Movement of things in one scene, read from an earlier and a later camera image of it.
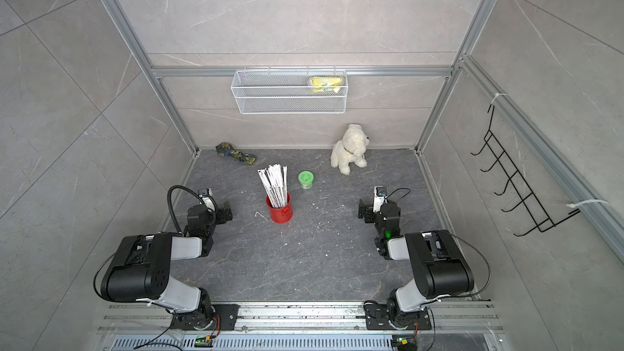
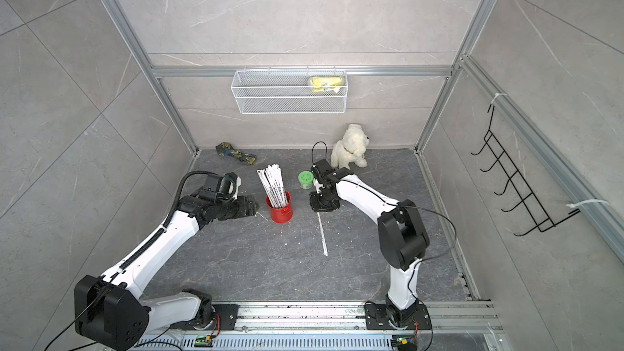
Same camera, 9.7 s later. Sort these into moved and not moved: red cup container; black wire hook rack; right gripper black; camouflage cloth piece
Moved: right gripper black
Not moved: black wire hook rack; camouflage cloth piece; red cup container
